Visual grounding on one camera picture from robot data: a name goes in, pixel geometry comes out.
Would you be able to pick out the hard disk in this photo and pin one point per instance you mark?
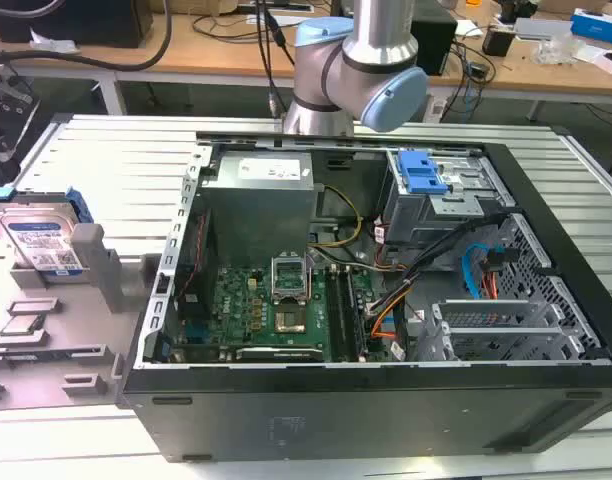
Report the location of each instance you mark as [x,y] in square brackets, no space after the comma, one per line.
[36,235]

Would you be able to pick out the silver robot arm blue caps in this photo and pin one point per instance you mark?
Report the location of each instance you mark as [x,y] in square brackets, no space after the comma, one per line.
[381,40]

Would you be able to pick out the metal disk bay cage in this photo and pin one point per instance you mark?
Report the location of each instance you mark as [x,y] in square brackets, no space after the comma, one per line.
[436,215]

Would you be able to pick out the thin metal locking lever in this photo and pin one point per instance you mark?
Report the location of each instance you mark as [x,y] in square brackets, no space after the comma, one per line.
[311,280]

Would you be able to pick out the grey power supply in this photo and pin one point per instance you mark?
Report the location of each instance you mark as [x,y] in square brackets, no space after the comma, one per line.
[256,210]

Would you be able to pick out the green motherboard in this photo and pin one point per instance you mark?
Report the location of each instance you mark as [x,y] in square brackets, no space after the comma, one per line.
[236,300]

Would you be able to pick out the blue drive bay latch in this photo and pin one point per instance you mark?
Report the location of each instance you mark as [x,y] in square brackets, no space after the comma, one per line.
[418,172]

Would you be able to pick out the black PC case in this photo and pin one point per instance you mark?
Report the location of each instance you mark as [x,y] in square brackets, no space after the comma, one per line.
[336,415]

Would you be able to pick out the wooden desk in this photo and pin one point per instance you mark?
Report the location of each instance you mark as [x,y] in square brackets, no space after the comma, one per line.
[221,55]

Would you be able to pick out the black computer tower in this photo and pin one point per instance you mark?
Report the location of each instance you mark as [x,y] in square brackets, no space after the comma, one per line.
[436,35]

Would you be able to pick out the grey parts rack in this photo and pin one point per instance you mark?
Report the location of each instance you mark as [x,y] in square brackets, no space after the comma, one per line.
[71,320]

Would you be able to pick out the small black box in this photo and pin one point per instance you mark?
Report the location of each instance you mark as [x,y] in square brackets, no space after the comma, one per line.
[498,41]

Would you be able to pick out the large black box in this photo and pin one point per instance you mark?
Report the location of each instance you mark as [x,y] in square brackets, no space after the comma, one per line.
[76,20]

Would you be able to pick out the black bag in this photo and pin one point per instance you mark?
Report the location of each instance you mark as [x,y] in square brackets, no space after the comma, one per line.
[6,125]

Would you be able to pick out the blue cardboard box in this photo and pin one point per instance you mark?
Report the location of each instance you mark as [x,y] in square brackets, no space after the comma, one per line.
[598,25]

